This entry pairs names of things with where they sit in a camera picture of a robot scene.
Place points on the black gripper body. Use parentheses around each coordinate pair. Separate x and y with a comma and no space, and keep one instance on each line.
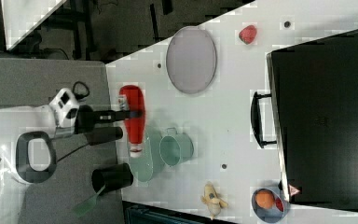
(87,118)

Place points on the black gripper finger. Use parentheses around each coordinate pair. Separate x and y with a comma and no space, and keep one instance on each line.
(136,114)

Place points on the red ketchup bottle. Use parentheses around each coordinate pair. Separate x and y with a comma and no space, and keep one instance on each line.
(131,101)

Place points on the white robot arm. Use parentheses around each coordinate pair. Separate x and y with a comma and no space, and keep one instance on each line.
(27,154)

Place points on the green oval strainer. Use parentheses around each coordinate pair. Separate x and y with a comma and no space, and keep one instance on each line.
(149,164)

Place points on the green metal mug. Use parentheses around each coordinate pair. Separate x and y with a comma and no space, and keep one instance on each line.
(175,147)

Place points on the grey round plate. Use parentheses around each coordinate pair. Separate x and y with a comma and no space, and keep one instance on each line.
(191,60)

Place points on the green spatula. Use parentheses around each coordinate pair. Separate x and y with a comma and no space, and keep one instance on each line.
(83,208)

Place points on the yellow plush toy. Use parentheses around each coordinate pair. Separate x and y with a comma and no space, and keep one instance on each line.
(213,202)

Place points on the orange toy fruit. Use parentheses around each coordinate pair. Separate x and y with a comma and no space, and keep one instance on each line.
(265,198)

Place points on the blue bowl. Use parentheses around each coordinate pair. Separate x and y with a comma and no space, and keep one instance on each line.
(272,215)

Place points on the red toy strawberry in bowl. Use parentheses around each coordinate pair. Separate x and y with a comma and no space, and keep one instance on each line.
(279,205)

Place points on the black toaster oven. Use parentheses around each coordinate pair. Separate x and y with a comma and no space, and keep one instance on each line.
(313,88)

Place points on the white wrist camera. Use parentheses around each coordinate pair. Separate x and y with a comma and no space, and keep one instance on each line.
(65,107)

